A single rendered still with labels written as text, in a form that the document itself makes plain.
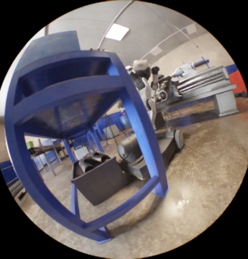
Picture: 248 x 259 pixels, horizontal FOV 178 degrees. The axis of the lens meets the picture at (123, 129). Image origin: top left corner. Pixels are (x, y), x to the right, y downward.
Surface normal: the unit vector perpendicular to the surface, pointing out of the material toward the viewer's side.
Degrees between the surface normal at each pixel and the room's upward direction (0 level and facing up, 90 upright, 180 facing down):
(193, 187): 0
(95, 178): 90
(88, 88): 90
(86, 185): 90
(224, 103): 90
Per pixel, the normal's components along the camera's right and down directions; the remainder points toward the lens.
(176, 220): -0.38, -0.92
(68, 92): 0.52, -0.14
